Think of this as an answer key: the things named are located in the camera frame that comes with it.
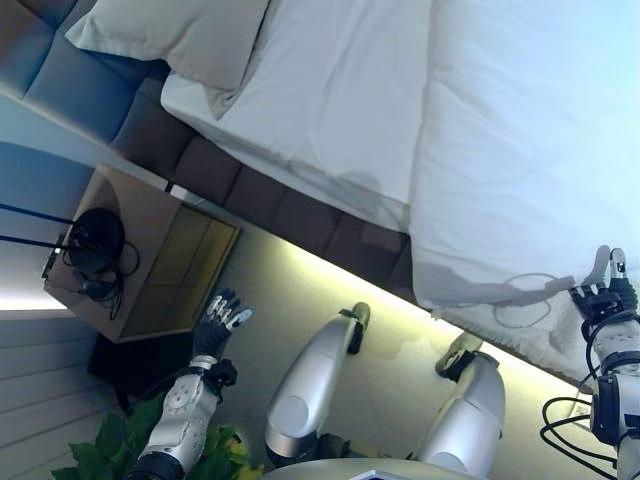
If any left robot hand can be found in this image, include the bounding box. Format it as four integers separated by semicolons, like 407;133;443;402
192;287;254;361

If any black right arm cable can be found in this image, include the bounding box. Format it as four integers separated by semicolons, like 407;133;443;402
542;319;621;471

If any large beige pillow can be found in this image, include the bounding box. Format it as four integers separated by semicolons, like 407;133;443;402
64;0;274;121

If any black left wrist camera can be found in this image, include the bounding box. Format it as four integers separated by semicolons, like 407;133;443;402
209;359;239;397

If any white duvet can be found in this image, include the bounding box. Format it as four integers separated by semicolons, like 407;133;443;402
407;0;640;321

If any silver right robot leg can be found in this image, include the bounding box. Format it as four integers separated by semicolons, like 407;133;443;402
417;333;506;476

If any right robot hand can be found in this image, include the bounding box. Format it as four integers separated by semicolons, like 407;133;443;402
569;244;640;326

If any black headset with cables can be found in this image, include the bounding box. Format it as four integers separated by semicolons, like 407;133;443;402
59;207;141;321

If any black metal stand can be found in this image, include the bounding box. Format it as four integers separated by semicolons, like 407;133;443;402
0;202;76;251

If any brown upholstered bed frame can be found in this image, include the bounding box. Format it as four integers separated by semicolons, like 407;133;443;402
0;0;436;314

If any wooden nightstand with drawers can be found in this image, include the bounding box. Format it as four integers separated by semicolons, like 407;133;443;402
42;162;241;344

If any green leafy plant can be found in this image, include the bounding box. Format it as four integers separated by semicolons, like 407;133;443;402
49;394;266;480

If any white fitted bed sheet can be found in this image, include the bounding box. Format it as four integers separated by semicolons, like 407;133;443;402
159;0;436;234

